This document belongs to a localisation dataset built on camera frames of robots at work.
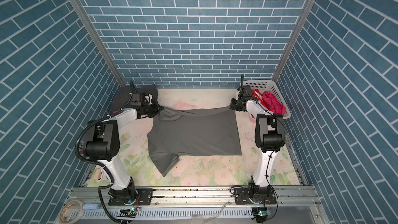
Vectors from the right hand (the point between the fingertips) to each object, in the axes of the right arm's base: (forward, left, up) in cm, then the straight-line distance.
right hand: (231, 103), depth 102 cm
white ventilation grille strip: (-63, +42, -8) cm, 76 cm away
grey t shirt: (-21, +36, -7) cm, 42 cm away
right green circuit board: (-58, -13, -9) cm, 60 cm away
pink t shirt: (+3, -27, 0) cm, 27 cm away
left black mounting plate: (-57, +42, -7) cm, 71 cm away
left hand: (-8, +43, +3) cm, 44 cm away
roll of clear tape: (-65, +76, -9) cm, 100 cm away
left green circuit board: (-63, +49, -9) cm, 80 cm away
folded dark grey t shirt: (+1, +77, -1) cm, 77 cm away
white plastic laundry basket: (+21, -27, -2) cm, 35 cm away
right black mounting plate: (-52, -5, -8) cm, 53 cm away
